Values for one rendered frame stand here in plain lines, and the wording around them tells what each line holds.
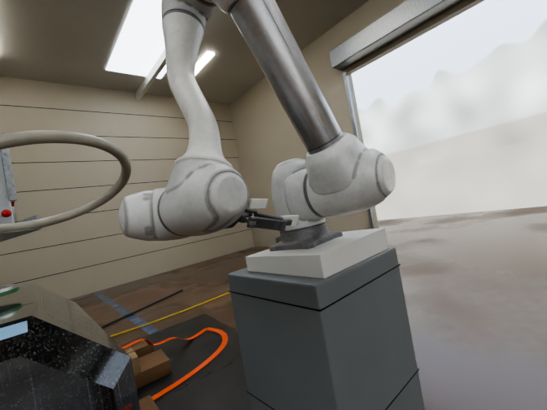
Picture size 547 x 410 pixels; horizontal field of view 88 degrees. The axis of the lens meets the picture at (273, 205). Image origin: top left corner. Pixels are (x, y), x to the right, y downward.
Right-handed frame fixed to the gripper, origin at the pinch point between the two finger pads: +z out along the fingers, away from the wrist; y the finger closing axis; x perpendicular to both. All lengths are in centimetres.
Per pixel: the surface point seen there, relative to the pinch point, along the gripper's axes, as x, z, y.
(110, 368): -61, -34, -22
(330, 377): -28.9, -3.0, 31.8
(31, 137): 8, -53, -28
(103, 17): 113, 39, -458
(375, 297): -16.0, 18.5, 27.1
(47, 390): -59, -50, -20
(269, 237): -246, 428, -425
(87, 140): 9, -42, -31
